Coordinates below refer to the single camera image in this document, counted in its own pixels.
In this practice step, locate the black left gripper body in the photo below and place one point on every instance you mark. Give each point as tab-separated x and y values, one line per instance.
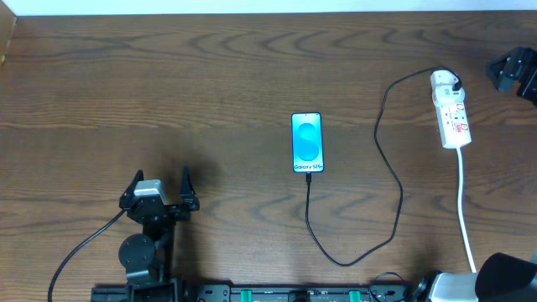
157	208

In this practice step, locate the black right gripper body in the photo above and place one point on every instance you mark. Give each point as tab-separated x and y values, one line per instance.
509	67

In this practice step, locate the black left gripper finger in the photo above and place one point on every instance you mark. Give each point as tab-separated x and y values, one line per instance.
187	191
129	192

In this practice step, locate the blue Galaxy smartphone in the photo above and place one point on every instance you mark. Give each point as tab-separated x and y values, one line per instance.
307	142

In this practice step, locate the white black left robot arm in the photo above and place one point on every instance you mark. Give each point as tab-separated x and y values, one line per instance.
148	256

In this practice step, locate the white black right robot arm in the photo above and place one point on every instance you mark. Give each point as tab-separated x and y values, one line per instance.
502	277

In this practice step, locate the white charger adapter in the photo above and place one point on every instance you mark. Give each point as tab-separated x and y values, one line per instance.
446	95

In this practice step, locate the white power strip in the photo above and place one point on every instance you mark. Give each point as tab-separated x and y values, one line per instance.
452	120

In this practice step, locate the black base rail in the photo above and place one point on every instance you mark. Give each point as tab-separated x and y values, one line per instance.
260	293

